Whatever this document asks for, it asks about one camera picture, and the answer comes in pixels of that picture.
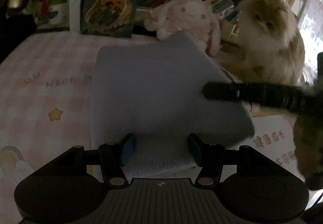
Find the pink cartoon printed table mat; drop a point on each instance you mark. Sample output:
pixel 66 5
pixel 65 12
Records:
pixel 46 88

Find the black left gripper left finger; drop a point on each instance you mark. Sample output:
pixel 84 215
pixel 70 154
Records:
pixel 111 157

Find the orange and white cat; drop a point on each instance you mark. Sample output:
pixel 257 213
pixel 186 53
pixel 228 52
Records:
pixel 271 48

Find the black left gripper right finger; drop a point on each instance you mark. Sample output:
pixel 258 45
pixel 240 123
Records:
pixel 211 158

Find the white pink plush bunny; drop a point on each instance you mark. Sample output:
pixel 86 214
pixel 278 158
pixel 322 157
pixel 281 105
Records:
pixel 192 16

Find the beige and blue knit sweater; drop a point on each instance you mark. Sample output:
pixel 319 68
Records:
pixel 154 91

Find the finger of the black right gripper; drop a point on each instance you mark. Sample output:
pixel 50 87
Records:
pixel 266 95

